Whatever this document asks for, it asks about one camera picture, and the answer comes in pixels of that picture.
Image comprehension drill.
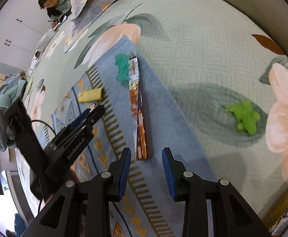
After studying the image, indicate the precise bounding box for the green toy animal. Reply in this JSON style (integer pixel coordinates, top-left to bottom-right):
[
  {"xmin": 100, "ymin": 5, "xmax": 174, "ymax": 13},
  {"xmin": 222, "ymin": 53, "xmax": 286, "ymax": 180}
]
[{"xmin": 225, "ymin": 99, "xmax": 260, "ymax": 136}]

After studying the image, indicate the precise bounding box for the white wardrobe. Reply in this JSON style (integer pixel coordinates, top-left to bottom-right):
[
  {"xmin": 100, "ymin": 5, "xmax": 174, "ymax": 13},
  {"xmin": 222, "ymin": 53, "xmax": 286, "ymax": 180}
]
[{"xmin": 0, "ymin": 0, "xmax": 51, "ymax": 62}]

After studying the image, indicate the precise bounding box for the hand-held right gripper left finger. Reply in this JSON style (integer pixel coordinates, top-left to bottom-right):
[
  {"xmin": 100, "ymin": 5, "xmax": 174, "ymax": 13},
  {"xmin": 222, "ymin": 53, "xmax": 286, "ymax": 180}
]
[{"xmin": 23, "ymin": 148, "xmax": 132, "ymax": 237}]

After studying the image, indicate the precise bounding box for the yellow toy figure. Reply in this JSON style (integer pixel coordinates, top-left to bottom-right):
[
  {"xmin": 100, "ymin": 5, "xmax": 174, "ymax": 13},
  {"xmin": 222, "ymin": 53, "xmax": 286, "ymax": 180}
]
[{"xmin": 78, "ymin": 87, "xmax": 105, "ymax": 103}]

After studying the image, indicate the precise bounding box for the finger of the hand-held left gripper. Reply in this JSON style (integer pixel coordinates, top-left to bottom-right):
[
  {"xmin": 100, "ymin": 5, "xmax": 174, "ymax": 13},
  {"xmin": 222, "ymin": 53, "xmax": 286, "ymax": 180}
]
[
  {"xmin": 85, "ymin": 105, "xmax": 105, "ymax": 129},
  {"xmin": 68, "ymin": 108, "xmax": 92, "ymax": 131}
]

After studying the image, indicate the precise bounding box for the black cable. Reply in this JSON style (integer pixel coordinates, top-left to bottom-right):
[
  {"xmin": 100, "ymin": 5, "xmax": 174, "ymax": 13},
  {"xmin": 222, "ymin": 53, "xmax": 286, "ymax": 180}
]
[{"xmin": 29, "ymin": 120, "xmax": 56, "ymax": 139}]

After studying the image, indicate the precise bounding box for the grey green jacket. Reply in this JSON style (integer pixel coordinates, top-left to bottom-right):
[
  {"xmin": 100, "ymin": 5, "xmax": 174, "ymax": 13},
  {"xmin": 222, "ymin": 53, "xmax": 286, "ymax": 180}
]
[{"xmin": 0, "ymin": 73, "xmax": 28, "ymax": 152}]

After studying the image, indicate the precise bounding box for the teal toy animal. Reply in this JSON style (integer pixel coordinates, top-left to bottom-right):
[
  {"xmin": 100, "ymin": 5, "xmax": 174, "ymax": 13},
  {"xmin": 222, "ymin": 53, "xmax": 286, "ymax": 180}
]
[{"xmin": 115, "ymin": 53, "xmax": 132, "ymax": 82}]

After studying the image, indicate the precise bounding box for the green floral blanket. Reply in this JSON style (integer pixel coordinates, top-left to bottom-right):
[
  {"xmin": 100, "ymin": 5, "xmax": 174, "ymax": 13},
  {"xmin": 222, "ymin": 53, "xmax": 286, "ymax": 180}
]
[{"xmin": 16, "ymin": 0, "xmax": 288, "ymax": 237}]

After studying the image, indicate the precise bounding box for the white pouch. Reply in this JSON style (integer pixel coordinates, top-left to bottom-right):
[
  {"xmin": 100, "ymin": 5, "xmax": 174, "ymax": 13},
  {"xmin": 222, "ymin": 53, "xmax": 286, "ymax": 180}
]
[{"xmin": 37, "ymin": 28, "xmax": 56, "ymax": 52}]

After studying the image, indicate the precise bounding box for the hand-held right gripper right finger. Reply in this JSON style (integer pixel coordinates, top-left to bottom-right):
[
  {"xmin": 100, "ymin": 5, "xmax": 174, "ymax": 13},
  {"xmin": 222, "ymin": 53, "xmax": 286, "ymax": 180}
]
[{"xmin": 162, "ymin": 147, "xmax": 273, "ymax": 237}]

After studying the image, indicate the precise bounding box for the blue patterned mat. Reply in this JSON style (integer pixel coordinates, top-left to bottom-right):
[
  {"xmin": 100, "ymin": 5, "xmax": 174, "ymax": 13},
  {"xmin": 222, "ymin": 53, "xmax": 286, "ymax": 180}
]
[{"xmin": 50, "ymin": 35, "xmax": 214, "ymax": 237}]

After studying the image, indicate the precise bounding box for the long orange snack box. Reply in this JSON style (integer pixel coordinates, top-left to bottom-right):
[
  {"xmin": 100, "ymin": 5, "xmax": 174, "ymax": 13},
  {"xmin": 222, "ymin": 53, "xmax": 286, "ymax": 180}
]
[{"xmin": 129, "ymin": 51, "xmax": 152, "ymax": 160}]

